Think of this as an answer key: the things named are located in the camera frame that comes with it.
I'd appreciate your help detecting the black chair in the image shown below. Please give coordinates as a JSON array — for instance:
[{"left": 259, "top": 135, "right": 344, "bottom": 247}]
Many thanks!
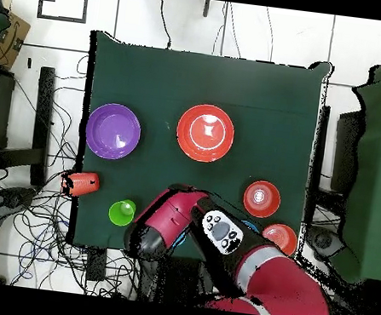
[{"left": 328, "top": 108, "right": 367, "bottom": 196}]

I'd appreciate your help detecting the black metal leg frame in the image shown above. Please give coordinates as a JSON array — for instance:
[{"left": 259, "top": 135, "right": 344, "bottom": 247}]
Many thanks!
[{"left": 0, "top": 60, "right": 60, "bottom": 188}]

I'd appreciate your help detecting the small orange bowl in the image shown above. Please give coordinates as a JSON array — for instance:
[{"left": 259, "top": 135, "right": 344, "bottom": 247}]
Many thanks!
[
  {"left": 258, "top": 221, "right": 300, "bottom": 258},
  {"left": 240, "top": 178, "right": 284, "bottom": 221}
]

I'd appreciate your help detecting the grey chair base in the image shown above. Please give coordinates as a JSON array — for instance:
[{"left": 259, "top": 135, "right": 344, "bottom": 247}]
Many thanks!
[{"left": 303, "top": 224, "right": 348, "bottom": 261}]

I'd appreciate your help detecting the blue bowl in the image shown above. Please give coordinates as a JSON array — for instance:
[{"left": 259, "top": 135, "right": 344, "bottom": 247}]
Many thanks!
[{"left": 239, "top": 220, "right": 262, "bottom": 235}]

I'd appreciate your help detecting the blue cup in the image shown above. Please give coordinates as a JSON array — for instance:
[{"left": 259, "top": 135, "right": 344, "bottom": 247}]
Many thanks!
[{"left": 170, "top": 230, "right": 188, "bottom": 250}]

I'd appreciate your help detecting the black floor cable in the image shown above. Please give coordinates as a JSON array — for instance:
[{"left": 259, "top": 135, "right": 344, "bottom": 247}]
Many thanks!
[{"left": 151, "top": 0, "right": 178, "bottom": 50}]

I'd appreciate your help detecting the green cup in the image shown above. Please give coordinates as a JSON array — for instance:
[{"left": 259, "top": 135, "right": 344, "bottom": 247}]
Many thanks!
[{"left": 107, "top": 197, "right": 138, "bottom": 229}]

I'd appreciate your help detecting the black square floor frame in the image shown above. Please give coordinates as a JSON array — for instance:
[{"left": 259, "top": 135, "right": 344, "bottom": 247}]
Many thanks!
[{"left": 36, "top": 0, "right": 89, "bottom": 25}]

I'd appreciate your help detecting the cardboard box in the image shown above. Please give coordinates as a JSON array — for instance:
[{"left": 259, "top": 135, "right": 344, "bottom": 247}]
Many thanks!
[{"left": 0, "top": 9, "right": 33, "bottom": 74}]

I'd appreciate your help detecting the dark green tablecloth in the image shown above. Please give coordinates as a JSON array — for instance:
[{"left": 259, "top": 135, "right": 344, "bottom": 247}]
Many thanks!
[{"left": 64, "top": 29, "right": 334, "bottom": 275}]

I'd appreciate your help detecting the black power strip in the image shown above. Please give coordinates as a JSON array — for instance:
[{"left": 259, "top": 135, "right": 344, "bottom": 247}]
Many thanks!
[{"left": 84, "top": 246, "right": 110, "bottom": 284}]

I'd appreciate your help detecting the orange cup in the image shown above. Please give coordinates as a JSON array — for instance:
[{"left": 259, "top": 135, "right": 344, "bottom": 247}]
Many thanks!
[{"left": 58, "top": 168, "right": 101, "bottom": 201}]

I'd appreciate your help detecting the black caster base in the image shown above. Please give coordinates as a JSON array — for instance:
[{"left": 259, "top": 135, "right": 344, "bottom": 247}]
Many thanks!
[{"left": 0, "top": 183, "right": 38, "bottom": 221}]

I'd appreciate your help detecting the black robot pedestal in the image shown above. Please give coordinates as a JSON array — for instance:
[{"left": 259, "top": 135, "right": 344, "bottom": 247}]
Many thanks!
[{"left": 135, "top": 253, "right": 220, "bottom": 311}]

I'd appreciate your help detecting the purple bowl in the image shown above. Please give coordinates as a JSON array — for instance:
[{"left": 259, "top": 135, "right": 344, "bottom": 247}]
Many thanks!
[{"left": 82, "top": 100, "right": 145, "bottom": 164}]

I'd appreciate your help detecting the wide orange bowl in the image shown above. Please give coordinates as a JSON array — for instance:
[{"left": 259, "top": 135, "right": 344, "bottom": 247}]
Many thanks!
[{"left": 172, "top": 100, "right": 239, "bottom": 167}]

